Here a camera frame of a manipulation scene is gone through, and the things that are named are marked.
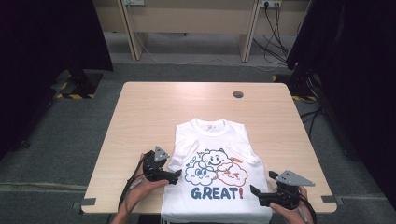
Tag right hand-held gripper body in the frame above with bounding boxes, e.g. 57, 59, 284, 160
257, 169, 316, 211

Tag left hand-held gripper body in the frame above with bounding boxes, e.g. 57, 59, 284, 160
142, 145, 176, 184

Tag white printed T-shirt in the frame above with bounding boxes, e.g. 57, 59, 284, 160
160, 118, 274, 224

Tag person's right hand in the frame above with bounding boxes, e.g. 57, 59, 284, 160
269, 186, 310, 224

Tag person's left hand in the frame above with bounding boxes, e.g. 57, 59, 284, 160
125, 152, 171, 213

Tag black metal stand base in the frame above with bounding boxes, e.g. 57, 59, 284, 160
50, 68, 105, 101
272, 68, 322, 105

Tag black curtain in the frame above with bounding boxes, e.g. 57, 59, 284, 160
285, 0, 396, 210
0, 0, 115, 161

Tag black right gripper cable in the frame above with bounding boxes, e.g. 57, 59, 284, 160
288, 188, 318, 224

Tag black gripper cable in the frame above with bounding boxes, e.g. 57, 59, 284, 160
288, 188, 318, 224
118, 154, 150, 210

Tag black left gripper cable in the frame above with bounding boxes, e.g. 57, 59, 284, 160
118, 154, 150, 210

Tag black floor cables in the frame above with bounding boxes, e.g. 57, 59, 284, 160
299, 105, 325, 139

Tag black power cable bundle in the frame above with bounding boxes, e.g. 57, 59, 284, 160
251, 2, 291, 67

